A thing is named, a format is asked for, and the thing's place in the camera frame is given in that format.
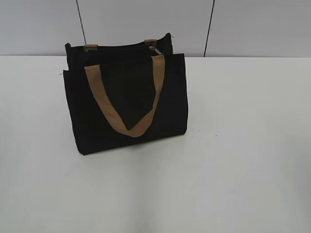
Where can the black tote bag tan handles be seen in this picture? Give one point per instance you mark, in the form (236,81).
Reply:
(124,95)

